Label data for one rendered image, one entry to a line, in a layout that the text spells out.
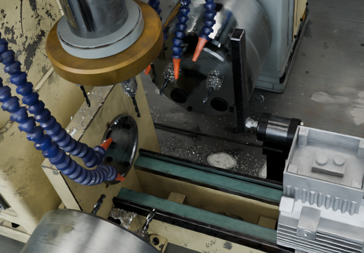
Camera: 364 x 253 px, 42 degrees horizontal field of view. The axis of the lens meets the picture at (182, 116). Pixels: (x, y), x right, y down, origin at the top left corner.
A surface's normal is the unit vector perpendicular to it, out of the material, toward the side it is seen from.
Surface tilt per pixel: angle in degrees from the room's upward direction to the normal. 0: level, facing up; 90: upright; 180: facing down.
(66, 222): 13
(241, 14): 36
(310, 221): 0
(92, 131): 90
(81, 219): 2
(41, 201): 90
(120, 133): 90
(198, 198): 90
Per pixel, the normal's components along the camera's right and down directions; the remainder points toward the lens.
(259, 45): 0.81, -0.05
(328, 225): -0.13, -0.66
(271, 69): -0.36, 0.73
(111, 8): 0.67, 0.50
